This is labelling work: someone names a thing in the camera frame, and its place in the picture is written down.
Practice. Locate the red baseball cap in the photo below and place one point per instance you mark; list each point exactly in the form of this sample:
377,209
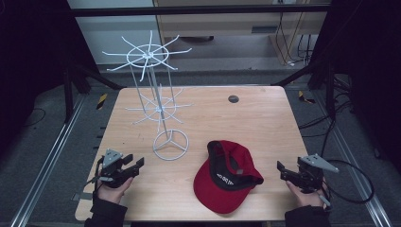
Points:
220,195

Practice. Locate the aluminium floor rail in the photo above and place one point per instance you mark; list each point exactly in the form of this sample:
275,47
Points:
50,157
356,170

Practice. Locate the white cabinet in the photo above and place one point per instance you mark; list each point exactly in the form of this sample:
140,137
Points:
110,31

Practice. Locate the black horizontal bar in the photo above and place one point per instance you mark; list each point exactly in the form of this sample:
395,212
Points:
189,10

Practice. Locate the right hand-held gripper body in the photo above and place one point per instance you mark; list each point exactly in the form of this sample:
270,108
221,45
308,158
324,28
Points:
310,176

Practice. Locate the person's left hand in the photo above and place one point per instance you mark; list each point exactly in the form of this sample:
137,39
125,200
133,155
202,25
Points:
113,194

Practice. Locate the light wooden cabinet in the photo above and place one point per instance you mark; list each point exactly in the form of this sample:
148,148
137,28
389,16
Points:
220,23

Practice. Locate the person's right hand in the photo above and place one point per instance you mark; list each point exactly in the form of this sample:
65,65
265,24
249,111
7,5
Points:
307,199

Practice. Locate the grey round table grommet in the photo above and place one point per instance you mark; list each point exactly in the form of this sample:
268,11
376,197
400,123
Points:
233,99

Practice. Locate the yellow black striped tape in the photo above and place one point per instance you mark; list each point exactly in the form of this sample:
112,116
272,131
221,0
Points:
305,98
101,101

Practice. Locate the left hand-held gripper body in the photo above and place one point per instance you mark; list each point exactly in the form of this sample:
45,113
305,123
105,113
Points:
111,171

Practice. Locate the grey tape strip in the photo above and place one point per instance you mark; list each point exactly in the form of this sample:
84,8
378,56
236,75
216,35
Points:
81,196

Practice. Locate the black metal stand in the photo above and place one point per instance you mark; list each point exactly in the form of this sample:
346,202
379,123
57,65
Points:
68,94
330,91

